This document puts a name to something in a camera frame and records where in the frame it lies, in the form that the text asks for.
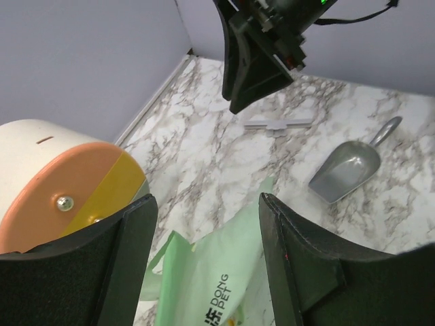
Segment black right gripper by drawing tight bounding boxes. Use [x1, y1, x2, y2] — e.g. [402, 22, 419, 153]
[213, 0, 336, 114]

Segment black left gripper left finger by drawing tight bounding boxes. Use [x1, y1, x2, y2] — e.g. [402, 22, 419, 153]
[1, 194, 158, 325]

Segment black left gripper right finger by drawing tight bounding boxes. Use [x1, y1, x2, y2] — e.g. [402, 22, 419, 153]
[259, 193, 434, 325]

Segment grey plastic bag clip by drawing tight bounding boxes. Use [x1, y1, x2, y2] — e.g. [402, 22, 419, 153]
[243, 119, 313, 138]

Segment green cat litter bag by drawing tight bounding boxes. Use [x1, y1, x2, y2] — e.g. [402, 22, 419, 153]
[139, 196, 275, 326]

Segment silver metal scoop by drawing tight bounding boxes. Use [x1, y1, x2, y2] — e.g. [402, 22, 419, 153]
[308, 116, 402, 204]

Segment cream round drawer cabinet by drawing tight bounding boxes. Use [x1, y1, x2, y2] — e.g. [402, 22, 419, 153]
[1, 119, 150, 253]

